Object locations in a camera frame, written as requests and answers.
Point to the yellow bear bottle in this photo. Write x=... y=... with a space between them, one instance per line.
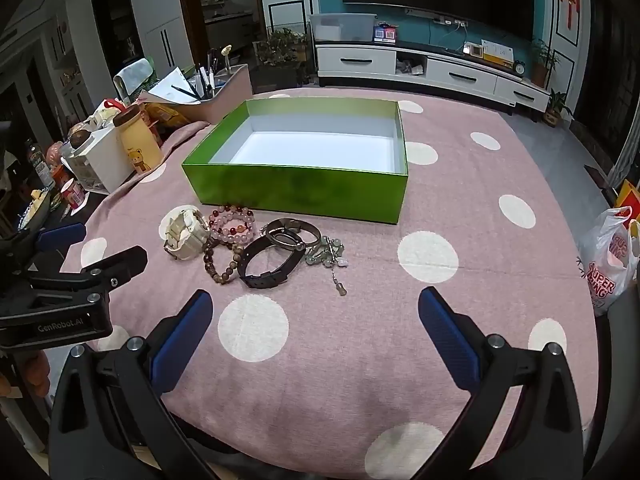
x=140 y=150

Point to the yellow red package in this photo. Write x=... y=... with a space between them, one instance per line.
x=629 y=200

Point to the small white device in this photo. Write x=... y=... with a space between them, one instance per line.
x=473 y=50

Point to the white red plastic bag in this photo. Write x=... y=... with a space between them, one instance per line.
x=607 y=260

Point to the white plastic container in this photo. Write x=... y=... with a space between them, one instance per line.
x=105 y=165

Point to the white yellow flat box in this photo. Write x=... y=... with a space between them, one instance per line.
x=497 y=52

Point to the person's left hand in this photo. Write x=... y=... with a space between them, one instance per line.
x=32 y=375

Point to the red white cup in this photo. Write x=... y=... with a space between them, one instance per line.
x=74 y=195

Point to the green cardboard box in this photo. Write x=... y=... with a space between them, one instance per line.
x=300 y=190

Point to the grey wrapped pack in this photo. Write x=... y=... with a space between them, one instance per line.
x=135 y=75

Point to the small potted plant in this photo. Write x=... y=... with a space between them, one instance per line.
x=552 y=115

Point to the white paper sheets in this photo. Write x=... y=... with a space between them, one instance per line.
x=167 y=87

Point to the pink polka-dot tablecloth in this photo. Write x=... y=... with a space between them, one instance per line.
x=350 y=285

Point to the white power strip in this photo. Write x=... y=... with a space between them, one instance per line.
x=454 y=21

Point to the bushy potted plant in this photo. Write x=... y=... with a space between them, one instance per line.
x=277 y=52

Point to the clear plastic storage box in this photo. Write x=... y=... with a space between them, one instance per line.
x=342 y=27

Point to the pink desk organizer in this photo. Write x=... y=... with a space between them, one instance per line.
x=230 y=90

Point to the yellow snack packet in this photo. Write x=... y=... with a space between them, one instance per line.
x=167 y=115

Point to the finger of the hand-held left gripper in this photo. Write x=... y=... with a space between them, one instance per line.
x=62 y=236
x=122 y=260

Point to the white television cabinet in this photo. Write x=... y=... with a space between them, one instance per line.
x=355 y=60

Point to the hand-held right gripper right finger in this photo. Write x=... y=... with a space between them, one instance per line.
x=450 y=345

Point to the grey crumpled bag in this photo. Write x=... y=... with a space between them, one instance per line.
x=411 y=66

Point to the dark metal bangle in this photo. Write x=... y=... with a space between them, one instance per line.
x=295 y=221

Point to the dark cap bottle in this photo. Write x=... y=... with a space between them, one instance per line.
x=39 y=165

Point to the black alarm clock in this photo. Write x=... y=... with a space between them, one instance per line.
x=518 y=68

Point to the white wrist watch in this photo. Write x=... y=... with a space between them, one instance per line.
x=182 y=232

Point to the brown round lid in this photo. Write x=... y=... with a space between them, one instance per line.
x=80 y=139

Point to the tall potted plant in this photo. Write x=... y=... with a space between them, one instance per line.
x=541 y=70

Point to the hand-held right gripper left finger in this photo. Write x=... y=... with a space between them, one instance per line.
x=185 y=340

